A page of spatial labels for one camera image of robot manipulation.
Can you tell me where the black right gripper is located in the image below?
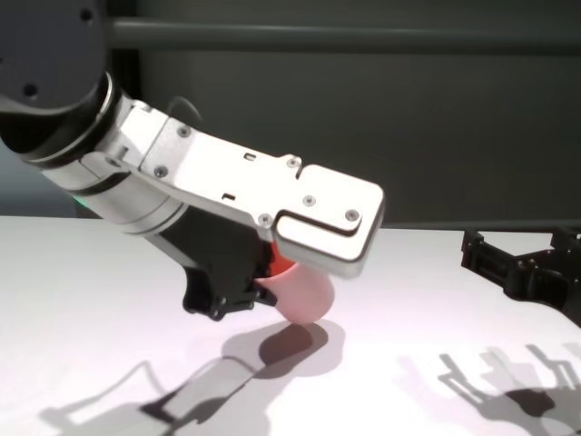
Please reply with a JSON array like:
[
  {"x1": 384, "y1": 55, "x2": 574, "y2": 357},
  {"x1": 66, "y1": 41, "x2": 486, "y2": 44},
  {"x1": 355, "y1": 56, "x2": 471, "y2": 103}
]
[{"x1": 460, "y1": 225, "x2": 581, "y2": 328}]

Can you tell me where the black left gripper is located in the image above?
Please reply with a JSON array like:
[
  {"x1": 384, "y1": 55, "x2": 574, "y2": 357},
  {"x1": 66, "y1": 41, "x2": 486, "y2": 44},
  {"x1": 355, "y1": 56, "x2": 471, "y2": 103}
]
[{"x1": 153, "y1": 208, "x2": 279, "y2": 322}]

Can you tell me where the pink plastic cup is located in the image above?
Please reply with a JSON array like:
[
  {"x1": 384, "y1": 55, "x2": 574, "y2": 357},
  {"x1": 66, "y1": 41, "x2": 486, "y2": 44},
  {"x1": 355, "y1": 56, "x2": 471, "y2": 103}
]
[{"x1": 253, "y1": 243, "x2": 338, "y2": 324}]

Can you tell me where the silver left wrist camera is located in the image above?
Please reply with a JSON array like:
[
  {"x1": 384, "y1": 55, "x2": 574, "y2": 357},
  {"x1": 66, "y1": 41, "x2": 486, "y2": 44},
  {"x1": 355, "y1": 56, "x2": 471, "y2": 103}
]
[{"x1": 81, "y1": 102, "x2": 386, "y2": 279}]

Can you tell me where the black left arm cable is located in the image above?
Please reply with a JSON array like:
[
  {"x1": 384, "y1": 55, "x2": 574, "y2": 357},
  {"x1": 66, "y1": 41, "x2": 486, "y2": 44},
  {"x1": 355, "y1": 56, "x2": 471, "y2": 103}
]
[{"x1": 166, "y1": 94, "x2": 204, "y2": 123}]

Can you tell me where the thick grey horizontal rail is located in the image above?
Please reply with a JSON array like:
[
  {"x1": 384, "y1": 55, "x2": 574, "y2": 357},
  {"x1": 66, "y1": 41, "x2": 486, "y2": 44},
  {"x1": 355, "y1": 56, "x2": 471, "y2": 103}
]
[{"x1": 107, "y1": 17, "x2": 581, "y2": 52}]

